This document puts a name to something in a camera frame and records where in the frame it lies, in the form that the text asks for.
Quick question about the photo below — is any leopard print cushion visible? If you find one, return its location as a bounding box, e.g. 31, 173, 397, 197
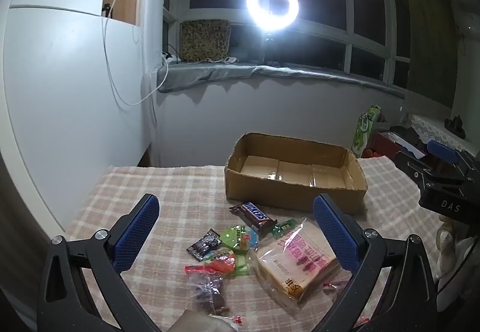
181, 19, 231, 62

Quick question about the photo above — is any grey blanket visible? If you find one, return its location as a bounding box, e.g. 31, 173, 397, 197
157, 61, 407, 100

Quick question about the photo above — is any pale plastic packet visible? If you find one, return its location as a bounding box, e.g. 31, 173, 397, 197
176, 309, 244, 332

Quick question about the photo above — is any green tissue box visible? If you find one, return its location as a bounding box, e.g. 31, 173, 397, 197
352, 105, 383, 158

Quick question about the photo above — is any white cable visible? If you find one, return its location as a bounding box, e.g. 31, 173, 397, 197
101, 0, 169, 105

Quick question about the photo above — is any clear bag of dark snacks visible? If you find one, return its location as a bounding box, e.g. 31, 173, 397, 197
184, 265, 235, 315

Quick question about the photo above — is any red box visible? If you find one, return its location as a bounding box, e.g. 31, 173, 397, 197
369, 131, 409, 160

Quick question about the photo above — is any white wardrobe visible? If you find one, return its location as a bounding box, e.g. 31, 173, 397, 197
0, 0, 163, 243

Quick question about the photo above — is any brown chocolate bar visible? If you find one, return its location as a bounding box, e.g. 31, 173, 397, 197
229, 201, 278, 236

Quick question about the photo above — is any red and green snack packet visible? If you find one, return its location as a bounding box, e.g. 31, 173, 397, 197
202, 247, 252, 278

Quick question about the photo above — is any dark figurine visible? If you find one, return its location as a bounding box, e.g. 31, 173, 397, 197
444, 115, 467, 137

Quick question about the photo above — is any black tripod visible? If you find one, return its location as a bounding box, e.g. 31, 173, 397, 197
262, 32, 280, 66

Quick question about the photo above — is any bagged sliced bread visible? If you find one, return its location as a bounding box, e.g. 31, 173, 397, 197
249, 217, 347, 312

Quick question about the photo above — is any lace cloth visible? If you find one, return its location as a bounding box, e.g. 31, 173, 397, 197
407, 113, 480, 152

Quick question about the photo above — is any ring light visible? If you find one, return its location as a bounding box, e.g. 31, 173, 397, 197
245, 0, 300, 32

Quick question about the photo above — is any dark curtain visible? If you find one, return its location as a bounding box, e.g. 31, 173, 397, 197
397, 0, 466, 104

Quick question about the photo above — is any cream plush toy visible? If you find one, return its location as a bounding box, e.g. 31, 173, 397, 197
435, 216, 473, 284

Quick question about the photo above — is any white window frame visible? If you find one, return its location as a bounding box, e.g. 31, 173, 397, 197
163, 0, 413, 89

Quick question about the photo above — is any cardboard box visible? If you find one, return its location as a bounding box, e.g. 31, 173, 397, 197
224, 132, 369, 216

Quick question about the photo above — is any black snack packet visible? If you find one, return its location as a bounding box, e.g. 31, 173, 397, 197
186, 229, 222, 262

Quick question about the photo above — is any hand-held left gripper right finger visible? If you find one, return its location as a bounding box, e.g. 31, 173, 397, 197
313, 193, 439, 332

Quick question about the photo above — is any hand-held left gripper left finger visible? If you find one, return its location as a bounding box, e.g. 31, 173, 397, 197
36, 194, 161, 332

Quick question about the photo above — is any small green candy packet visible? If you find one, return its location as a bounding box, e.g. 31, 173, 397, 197
271, 218, 297, 240

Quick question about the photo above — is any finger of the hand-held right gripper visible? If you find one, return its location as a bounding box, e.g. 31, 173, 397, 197
427, 140, 480, 179
394, 152, 466, 190

